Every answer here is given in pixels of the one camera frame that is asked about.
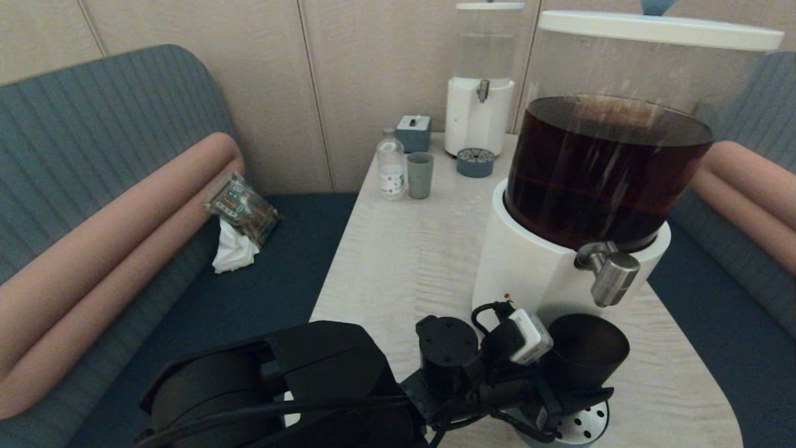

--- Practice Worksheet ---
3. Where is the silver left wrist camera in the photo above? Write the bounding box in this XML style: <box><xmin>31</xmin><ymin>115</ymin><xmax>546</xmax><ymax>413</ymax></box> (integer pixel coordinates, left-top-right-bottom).
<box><xmin>509</xmin><ymin>309</ymin><xmax>554</xmax><ymax>366</ymax></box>

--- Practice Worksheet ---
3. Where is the black plastic cup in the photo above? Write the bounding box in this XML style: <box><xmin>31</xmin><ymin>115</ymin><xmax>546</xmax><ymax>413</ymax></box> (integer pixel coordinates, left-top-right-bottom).
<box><xmin>547</xmin><ymin>313</ymin><xmax>631</xmax><ymax>399</ymax></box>

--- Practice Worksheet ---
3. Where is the green snack packet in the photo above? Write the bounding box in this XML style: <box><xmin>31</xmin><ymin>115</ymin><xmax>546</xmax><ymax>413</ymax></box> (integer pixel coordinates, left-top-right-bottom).
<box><xmin>202</xmin><ymin>172</ymin><xmax>282</xmax><ymax>248</ymax></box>

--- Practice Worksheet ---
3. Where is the crumpled white tissue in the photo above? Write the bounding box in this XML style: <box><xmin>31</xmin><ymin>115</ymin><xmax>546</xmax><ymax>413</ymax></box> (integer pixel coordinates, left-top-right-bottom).
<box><xmin>212</xmin><ymin>218</ymin><xmax>261</xmax><ymax>273</ymax></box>

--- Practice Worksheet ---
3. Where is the large white dispenser lid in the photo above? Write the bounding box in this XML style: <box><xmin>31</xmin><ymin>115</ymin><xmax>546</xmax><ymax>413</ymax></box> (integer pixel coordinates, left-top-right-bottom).
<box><xmin>539</xmin><ymin>0</ymin><xmax>785</xmax><ymax>52</ymax></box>

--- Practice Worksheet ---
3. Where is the large silver dispenser tap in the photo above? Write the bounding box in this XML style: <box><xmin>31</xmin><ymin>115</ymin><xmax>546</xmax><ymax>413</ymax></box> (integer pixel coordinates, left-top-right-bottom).
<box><xmin>575</xmin><ymin>241</ymin><xmax>641</xmax><ymax>307</ymax></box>

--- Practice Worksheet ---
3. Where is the clear plastic bottle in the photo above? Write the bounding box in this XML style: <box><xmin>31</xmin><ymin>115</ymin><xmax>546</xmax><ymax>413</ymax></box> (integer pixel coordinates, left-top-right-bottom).
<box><xmin>377</xmin><ymin>128</ymin><xmax>406</xmax><ymax>201</ymax></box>

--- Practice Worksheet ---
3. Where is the large grey perforated drip tray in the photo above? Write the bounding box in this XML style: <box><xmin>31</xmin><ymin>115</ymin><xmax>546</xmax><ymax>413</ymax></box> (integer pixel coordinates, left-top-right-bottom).
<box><xmin>501</xmin><ymin>398</ymin><xmax>611</xmax><ymax>446</ymax></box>

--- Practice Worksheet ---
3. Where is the grey-blue tissue box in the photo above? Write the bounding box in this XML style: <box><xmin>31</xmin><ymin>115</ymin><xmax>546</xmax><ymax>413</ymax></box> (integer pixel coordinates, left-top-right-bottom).
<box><xmin>396</xmin><ymin>114</ymin><xmax>432</xmax><ymax>154</ymax></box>

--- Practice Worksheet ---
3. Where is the small white dispenser lid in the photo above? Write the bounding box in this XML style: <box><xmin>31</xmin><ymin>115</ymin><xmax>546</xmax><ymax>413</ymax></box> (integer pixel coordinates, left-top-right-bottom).
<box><xmin>456</xmin><ymin>0</ymin><xmax>526</xmax><ymax>11</ymax></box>

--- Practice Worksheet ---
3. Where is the small clear water dispenser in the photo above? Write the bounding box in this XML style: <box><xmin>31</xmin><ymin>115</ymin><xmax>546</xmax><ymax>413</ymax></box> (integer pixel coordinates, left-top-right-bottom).
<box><xmin>445</xmin><ymin>0</ymin><xmax>526</xmax><ymax>157</ymax></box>

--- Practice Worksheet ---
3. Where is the grey plastic cup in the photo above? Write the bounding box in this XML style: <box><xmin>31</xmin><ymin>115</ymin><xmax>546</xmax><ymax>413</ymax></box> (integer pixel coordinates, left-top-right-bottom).
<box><xmin>407</xmin><ymin>152</ymin><xmax>435</xmax><ymax>200</ymax></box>

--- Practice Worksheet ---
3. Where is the large dark tea dispenser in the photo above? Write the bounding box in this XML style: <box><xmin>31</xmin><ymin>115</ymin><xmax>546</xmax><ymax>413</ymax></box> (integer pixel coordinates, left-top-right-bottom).
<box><xmin>473</xmin><ymin>11</ymin><xmax>785</xmax><ymax>349</ymax></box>

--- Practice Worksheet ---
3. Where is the black left camera cable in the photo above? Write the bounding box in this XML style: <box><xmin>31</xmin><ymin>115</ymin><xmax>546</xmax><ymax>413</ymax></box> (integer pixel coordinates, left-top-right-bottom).
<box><xmin>471</xmin><ymin>301</ymin><xmax>517</xmax><ymax>340</ymax></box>

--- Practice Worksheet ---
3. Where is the pink cylindrical bolster cushion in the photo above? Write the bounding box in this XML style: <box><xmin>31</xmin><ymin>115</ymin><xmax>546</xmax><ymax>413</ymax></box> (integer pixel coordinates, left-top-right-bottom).
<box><xmin>689</xmin><ymin>167</ymin><xmax>796</xmax><ymax>276</ymax></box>
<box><xmin>0</xmin><ymin>159</ymin><xmax>246</xmax><ymax>421</ymax></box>
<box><xmin>703</xmin><ymin>141</ymin><xmax>796</xmax><ymax>217</ymax></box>
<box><xmin>0</xmin><ymin>132</ymin><xmax>242</xmax><ymax>379</ymax></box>

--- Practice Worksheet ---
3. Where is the small grey perforated drip tray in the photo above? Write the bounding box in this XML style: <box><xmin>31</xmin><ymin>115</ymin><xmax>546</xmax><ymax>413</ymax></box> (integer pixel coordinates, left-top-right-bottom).
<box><xmin>456</xmin><ymin>147</ymin><xmax>496</xmax><ymax>179</ymax></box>

